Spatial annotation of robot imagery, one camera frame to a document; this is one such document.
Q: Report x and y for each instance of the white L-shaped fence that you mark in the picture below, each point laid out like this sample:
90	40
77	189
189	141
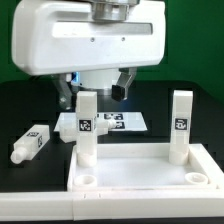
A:
90	205

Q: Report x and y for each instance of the white desk top tray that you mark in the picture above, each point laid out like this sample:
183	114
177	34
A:
142	166

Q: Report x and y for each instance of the white marker sheet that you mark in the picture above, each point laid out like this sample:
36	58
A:
125	121

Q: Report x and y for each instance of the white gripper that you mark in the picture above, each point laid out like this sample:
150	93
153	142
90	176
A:
58	36

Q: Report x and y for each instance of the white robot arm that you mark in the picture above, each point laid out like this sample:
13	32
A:
102	80

